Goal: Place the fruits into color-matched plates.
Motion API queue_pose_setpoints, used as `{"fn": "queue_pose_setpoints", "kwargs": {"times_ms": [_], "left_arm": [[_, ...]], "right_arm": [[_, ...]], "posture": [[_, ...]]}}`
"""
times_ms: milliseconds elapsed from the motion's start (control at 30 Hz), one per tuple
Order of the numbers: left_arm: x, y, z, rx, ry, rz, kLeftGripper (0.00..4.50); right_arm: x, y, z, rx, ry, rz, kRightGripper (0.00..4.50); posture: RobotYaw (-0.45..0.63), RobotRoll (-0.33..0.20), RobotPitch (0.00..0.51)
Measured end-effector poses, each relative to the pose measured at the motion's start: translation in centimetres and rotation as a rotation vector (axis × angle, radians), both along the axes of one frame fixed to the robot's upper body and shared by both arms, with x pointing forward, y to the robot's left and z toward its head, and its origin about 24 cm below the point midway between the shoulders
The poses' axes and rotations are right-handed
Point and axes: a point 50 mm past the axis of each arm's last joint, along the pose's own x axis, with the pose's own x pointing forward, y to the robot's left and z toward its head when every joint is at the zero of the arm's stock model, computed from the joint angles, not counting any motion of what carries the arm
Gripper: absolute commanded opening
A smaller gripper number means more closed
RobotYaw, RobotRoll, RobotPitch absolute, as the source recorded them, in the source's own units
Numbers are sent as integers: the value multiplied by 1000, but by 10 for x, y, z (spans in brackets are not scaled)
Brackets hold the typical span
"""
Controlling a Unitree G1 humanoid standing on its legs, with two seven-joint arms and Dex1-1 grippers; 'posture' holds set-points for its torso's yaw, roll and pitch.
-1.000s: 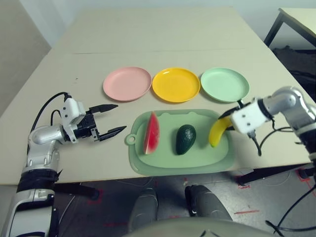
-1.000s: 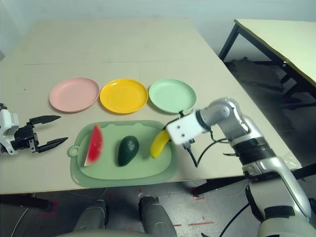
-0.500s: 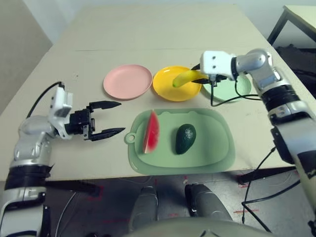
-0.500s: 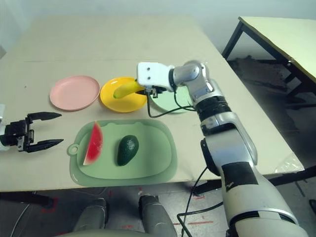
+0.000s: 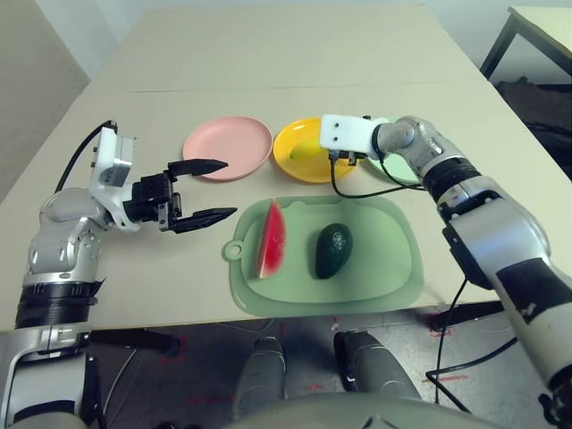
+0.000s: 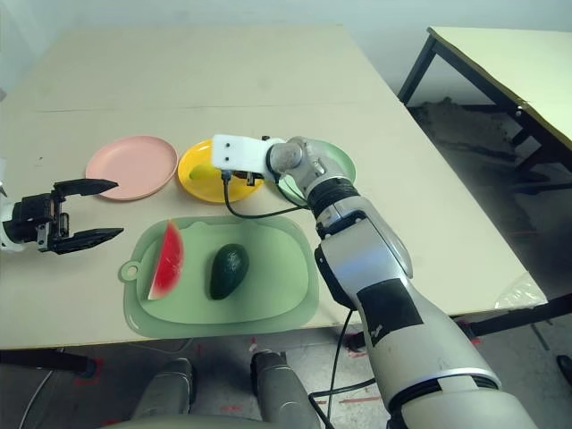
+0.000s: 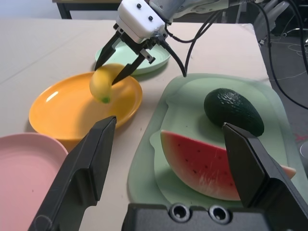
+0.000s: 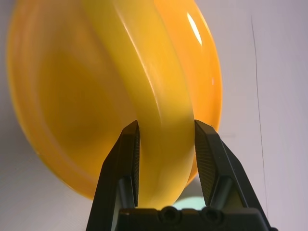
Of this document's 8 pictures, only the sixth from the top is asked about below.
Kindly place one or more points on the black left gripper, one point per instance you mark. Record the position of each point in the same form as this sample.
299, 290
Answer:
33, 219

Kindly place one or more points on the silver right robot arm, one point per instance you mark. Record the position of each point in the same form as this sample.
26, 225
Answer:
380, 268

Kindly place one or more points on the grey robot right leg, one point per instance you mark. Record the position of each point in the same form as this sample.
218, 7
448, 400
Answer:
281, 389

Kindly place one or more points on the beige side table black legs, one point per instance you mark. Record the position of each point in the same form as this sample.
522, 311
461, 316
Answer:
514, 58

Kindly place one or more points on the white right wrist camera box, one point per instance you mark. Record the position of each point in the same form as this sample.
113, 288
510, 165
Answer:
237, 152

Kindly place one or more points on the dark green avocado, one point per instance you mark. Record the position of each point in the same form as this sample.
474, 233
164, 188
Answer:
228, 270

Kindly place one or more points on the grey robot torso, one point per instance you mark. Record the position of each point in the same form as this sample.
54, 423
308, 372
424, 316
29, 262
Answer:
179, 422

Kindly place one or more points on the red watermelon slice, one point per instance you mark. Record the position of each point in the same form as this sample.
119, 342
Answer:
167, 263

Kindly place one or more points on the green silicone cutting mat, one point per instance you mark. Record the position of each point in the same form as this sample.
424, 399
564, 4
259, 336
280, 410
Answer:
268, 268

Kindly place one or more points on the grey robot left leg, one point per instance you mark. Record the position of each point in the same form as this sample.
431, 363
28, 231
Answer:
167, 389

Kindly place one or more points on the clear plastic bag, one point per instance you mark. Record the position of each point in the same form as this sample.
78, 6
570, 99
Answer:
520, 295

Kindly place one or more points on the yellow banana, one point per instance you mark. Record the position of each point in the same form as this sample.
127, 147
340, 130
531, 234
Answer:
201, 172

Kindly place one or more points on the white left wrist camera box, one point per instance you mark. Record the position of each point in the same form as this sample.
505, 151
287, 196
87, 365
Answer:
5, 237

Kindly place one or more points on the black table support beam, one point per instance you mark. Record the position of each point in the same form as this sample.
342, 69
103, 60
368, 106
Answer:
44, 359
514, 315

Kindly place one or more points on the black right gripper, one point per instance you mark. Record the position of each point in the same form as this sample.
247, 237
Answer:
257, 176

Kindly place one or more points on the grey robot leg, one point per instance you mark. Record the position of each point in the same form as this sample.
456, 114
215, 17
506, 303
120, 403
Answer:
281, 389
167, 389

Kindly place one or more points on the mint green plate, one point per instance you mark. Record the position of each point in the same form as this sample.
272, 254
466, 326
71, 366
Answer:
344, 161

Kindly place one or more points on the yellow plate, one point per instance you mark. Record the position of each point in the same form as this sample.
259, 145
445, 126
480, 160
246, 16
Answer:
192, 156

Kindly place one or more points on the pink plate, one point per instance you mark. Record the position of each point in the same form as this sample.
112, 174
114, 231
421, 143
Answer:
129, 165

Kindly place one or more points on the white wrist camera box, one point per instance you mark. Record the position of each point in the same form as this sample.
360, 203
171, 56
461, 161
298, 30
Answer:
5, 237
237, 152

